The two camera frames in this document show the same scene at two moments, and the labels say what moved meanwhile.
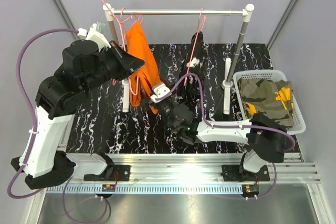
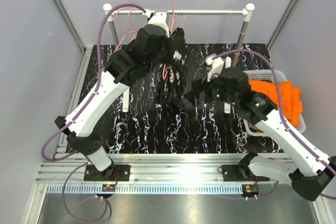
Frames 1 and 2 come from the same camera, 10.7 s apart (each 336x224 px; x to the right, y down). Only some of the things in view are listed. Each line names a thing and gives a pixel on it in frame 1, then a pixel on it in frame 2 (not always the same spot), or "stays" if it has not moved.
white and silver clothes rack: x=246 y=13 stays
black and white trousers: x=195 y=61 -> x=171 y=76
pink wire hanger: x=136 y=91 -> x=123 y=29
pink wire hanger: x=123 y=21 -> x=135 y=31
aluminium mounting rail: x=185 y=173 stays
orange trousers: x=146 y=81 -> x=290 y=97
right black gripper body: x=165 y=109 -> x=216 y=91
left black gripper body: x=112 y=65 -> x=165 y=55
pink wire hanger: x=201 y=23 -> x=172 y=16
